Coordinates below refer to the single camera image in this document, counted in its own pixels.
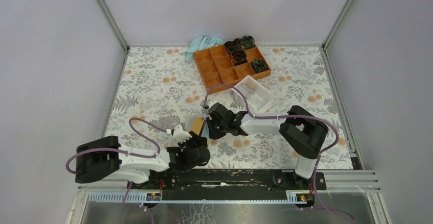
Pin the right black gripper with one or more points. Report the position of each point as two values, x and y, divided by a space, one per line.
213 134

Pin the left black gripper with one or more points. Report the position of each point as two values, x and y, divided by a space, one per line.
197 141

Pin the beige card holder wallet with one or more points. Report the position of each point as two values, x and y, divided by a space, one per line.
205 132

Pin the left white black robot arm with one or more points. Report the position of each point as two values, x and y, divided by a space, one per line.
107 159

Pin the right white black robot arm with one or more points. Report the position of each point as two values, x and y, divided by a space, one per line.
303 132

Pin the white card box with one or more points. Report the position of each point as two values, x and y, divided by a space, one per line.
258 97

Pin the orange compartment tray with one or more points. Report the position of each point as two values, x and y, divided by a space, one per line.
215 67

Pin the dark rolled band middle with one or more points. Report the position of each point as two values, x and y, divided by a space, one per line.
238 57

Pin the dark rolled band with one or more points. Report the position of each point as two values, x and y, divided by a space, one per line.
233 45
259 65
238 57

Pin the dark rolled band right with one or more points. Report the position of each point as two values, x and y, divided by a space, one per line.
259 65

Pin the dark rolled band top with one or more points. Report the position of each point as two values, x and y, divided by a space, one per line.
233 45

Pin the light blue cloth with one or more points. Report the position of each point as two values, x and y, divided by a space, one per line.
200 43

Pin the dark rolled band corner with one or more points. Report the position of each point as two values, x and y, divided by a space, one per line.
247 42

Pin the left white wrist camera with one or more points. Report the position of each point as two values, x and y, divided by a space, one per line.
180 135

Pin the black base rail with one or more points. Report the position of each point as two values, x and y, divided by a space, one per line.
230 184

